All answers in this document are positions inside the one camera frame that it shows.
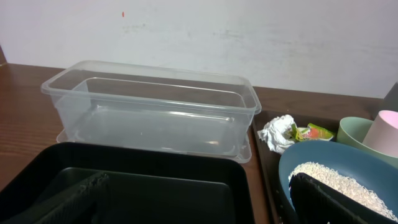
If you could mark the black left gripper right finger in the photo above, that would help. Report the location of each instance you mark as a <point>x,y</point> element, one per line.
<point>317,203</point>

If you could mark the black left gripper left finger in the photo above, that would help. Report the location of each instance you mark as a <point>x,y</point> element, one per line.
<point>84,202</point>

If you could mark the white rice pile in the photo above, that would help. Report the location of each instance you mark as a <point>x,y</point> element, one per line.
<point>346,185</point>

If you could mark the green orange snack wrapper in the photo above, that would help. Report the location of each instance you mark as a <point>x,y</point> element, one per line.
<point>311,132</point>

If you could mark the dark blue plate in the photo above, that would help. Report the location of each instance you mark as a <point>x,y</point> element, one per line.
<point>369,171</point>

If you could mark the white tissue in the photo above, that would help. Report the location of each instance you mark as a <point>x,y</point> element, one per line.
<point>277,133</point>

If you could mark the brown serving tray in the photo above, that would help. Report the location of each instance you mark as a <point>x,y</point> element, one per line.
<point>279,207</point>

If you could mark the black plastic tray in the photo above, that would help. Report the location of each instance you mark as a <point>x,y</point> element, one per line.
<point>144,186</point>

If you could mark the mint green bowl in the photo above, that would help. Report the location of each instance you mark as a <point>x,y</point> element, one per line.
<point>353,130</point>

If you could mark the pink cup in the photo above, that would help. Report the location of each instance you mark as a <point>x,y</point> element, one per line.
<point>382,135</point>

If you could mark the clear plastic bin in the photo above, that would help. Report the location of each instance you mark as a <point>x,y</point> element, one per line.
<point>154,108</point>

